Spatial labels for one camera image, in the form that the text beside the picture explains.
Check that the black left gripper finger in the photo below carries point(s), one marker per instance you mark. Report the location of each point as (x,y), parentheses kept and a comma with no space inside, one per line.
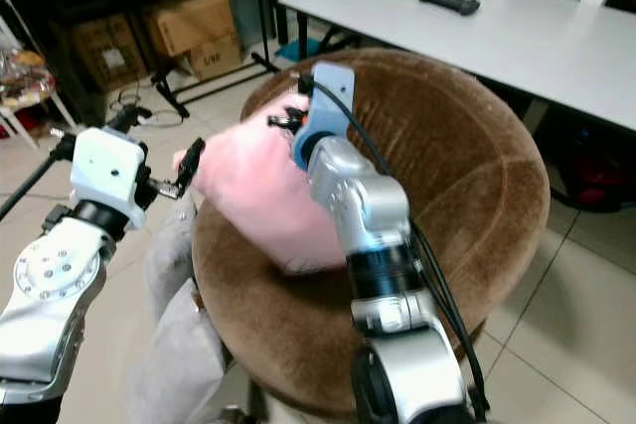
(191,168)

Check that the pink pillow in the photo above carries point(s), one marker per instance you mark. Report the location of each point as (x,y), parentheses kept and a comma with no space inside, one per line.
(248,201)

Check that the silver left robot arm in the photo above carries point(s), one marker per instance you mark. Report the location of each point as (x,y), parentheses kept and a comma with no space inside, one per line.
(50,280)

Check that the black floor stand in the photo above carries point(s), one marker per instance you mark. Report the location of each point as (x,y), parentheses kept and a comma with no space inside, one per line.
(209,81)

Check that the brown round plush sofa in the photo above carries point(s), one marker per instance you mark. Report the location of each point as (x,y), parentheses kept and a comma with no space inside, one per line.
(457,196)

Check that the large tan cardboard box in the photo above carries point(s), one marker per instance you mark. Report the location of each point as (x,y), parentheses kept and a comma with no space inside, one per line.
(189,29)

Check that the dark brown cardboard box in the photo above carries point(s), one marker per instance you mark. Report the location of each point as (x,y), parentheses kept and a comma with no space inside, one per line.
(109,55)

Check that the white stool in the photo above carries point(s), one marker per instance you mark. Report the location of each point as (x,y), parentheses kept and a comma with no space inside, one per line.
(35,116)

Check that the grey cloth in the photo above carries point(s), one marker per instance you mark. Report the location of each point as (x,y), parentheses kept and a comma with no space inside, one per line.
(179,345)

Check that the clear bag of snacks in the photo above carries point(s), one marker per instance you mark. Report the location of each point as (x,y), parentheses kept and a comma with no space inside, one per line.
(22,78)

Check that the black handheld controller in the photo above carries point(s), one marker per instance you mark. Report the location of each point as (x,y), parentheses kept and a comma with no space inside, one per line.
(449,0)

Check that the large white table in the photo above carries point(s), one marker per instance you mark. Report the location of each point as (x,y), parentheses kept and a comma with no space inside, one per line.
(507,42)

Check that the red bag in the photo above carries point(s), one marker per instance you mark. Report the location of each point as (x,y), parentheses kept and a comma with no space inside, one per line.
(606,178)

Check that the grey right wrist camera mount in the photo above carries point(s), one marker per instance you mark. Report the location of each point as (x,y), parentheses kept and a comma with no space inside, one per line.
(333,96)

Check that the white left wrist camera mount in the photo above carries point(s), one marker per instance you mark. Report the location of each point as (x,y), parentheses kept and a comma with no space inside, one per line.
(107,168)

